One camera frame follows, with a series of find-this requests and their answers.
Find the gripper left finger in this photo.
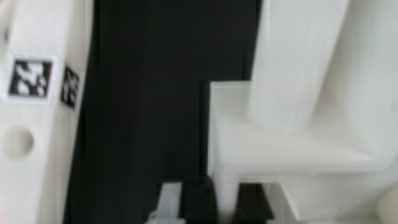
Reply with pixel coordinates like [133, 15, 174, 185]
[144, 177, 217, 224]

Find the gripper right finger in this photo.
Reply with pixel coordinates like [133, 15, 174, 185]
[233, 183, 273, 224]

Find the white chair seat part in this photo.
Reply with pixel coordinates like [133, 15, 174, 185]
[208, 0, 398, 224]

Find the white chair leg with tag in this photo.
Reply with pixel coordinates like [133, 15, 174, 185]
[0, 0, 94, 224]

